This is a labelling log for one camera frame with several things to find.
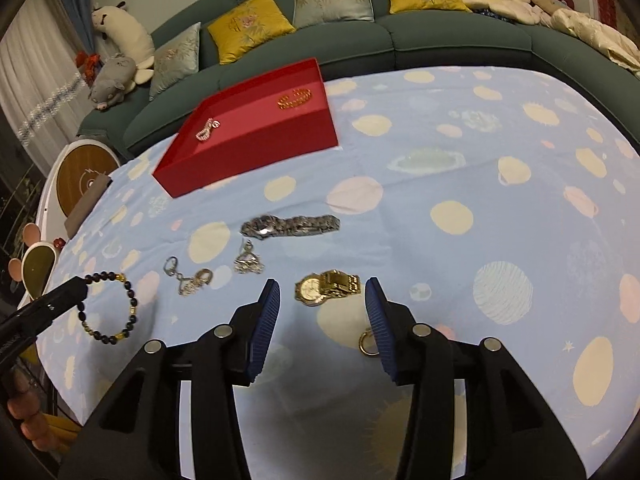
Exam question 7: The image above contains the red jewelry box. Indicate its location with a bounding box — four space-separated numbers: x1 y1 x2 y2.
151 58 341 199

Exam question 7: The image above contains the grey plush pig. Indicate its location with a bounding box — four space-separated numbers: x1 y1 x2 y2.
89 54 138 112

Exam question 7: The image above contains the dark bead bracelet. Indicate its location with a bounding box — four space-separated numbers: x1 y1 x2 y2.
77 271 140 346

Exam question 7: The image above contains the gold earrings pair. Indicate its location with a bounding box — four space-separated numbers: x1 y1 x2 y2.
164 256 213 297

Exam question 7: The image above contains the gold chain bracelet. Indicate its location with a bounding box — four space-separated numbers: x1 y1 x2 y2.
277 88 313 111

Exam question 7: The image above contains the brown cardboard piece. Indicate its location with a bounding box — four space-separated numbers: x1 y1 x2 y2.
64 175 113 239

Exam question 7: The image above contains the light blue printed blanket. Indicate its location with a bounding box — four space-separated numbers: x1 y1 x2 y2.
37 65 640 480

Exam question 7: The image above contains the blue patterned cloth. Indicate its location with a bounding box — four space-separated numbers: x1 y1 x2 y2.
474 7 517 24

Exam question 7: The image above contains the pearl bead bracelet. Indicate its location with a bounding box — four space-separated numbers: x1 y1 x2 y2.
195 118 222 143

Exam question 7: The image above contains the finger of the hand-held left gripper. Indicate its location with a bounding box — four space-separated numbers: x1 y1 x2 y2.
17 277 90 338

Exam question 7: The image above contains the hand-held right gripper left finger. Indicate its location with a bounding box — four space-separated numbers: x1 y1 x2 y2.
59 278 281 480

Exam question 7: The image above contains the cream quilted blanket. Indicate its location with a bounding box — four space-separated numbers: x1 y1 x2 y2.
550 7 640 81

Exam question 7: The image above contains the white long plush toy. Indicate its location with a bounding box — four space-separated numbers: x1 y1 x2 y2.
91 2 156 83

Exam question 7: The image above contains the white curtain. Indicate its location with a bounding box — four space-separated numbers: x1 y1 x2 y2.
0 0 86 148

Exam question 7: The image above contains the mouse-eared oval mirror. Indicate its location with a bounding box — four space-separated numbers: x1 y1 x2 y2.
10 222 67 307

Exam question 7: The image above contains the red bow ornament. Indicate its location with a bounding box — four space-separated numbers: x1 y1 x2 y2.
76 52 104 86

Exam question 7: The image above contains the beige plush pillow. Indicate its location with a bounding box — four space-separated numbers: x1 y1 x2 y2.
529 0 571 16

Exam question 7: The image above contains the person's left hand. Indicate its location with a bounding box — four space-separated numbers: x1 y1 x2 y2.
6 367 60 455

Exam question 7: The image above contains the blue curtain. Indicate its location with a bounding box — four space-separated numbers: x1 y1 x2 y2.
40 0 103 58

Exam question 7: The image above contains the dark green sofa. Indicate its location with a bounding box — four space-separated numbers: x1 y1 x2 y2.
77 0 640 161

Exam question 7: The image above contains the silver tinsel garland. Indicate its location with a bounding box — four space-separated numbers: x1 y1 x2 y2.
15 74 83 147

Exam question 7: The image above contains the round wooden side table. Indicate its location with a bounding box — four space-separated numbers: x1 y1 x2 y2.
42 140 121 241

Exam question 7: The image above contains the gold metal watch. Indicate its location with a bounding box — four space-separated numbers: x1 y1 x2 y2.
294 270 362 307

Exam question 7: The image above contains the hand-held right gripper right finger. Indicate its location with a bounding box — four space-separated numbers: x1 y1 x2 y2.
365 276 586 480

